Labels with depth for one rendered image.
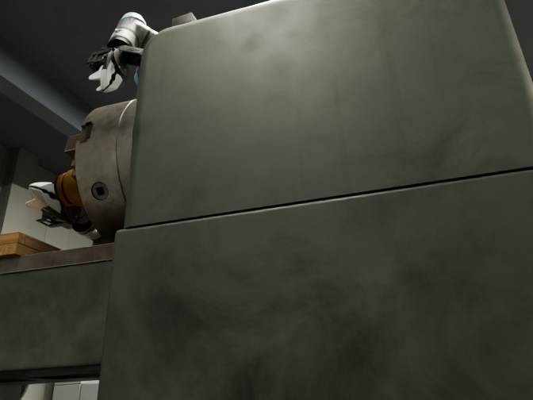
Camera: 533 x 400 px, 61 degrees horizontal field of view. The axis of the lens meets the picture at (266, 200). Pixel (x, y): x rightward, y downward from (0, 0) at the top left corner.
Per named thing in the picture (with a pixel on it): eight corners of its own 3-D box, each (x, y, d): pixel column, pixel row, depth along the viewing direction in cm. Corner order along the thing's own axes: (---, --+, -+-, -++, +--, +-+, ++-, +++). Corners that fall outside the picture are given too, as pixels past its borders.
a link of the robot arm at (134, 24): (152, 20, 139) (126, 5, 136) (144, 37, 132) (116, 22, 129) (143, 40, 144) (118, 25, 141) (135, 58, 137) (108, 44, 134)
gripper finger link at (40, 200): (9, 202, 100) (40, 217, 108) (32, 198, 98) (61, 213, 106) (12, 190, 101) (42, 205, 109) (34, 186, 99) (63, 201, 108)
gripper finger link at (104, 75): (86, 94, 116) (97, 74, 122) (107, 89, 115) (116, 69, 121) (80, 84, 114) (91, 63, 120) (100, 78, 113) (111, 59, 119)
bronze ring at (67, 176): (114, 173, 106) (80, 181, 108) (90, 154, 98) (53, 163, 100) (111, 209, 102) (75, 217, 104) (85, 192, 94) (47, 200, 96)
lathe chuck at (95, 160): (192, 257, 106) (189, 136, 116) (113, 227, 77) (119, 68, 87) (157, 261, 108) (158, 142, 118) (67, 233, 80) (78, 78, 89)
